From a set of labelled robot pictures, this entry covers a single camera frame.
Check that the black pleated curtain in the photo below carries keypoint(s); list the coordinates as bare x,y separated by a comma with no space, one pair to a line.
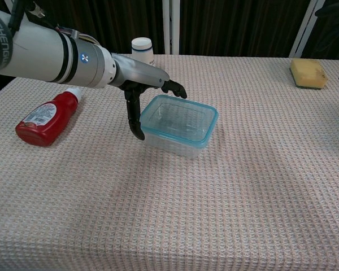
228,25

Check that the red ketchup bottle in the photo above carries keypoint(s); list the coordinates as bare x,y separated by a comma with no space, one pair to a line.
45,121

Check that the clear plastic container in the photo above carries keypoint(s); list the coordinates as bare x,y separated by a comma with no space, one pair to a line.
172,146

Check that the white paper cup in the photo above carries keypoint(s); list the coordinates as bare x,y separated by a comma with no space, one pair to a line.
142,48

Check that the yellow sponge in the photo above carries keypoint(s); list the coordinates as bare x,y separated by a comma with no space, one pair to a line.
308,73

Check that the blue plastic lid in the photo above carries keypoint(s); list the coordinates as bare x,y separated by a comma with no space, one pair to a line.
206,138

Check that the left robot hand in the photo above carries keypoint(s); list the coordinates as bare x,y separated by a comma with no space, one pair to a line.
138,72

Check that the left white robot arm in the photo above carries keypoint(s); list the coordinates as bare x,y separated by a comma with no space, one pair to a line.
39,53

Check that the white frame post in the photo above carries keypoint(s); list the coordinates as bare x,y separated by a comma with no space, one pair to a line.
303,28
170,25

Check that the beige waffle tablecloth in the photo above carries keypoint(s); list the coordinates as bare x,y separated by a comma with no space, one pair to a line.
186,197

